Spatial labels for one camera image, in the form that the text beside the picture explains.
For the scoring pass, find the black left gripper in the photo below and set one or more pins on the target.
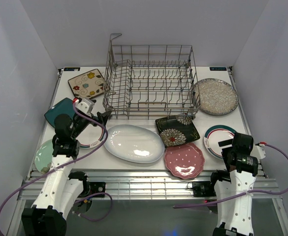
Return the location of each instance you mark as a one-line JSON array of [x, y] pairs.
[[102, 117]]

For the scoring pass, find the grey wire dish rack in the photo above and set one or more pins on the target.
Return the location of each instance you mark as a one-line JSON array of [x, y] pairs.
[[150, 81]]

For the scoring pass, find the speckled beige blue round plate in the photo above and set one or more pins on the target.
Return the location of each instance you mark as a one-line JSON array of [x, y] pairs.
[[217, 97]]

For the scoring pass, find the right blue label sticker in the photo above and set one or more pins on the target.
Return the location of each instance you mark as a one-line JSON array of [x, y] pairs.
[[218, 68]]

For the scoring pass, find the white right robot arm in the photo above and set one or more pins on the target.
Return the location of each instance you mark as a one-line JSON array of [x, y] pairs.
[[232, 186]]

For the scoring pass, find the aluminium table frame rail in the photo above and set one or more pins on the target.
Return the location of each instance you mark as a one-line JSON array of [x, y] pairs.
[[132, 181]]

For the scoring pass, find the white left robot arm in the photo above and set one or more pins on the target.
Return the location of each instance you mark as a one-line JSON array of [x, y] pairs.
[[62, 188]]

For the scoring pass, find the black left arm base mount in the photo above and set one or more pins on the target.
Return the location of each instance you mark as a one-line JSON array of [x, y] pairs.
[[96, 187]]

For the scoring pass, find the light green round plate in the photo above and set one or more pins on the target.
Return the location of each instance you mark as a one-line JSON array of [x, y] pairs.
[[43, 157]]

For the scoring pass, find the teal square plate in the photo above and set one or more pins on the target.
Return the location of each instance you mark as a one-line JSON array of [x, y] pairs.
[[62, 107]]

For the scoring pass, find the black square floral plate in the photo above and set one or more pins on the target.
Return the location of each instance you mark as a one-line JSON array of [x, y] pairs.
[[177, 130]]

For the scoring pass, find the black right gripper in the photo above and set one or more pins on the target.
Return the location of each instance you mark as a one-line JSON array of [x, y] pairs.
[[224, 152]]

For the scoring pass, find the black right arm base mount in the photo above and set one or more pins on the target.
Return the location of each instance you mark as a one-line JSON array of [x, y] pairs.
[[202, 189]]

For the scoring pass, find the pink polka dot plate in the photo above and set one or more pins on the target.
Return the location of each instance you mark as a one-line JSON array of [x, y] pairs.
[[185, 161]]

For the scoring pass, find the beige square flower plate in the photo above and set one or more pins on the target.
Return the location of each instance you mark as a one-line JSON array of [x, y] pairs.
[[88, 85]]

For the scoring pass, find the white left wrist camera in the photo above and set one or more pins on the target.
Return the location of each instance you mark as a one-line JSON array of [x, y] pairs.
[[84, 105]]

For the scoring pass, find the white oval plate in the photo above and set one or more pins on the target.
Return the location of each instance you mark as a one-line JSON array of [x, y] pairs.
[[134, 144]]

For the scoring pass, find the white plate teal red rim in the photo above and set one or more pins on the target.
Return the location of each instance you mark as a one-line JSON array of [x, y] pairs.
[[90, 137], [214, 135]]

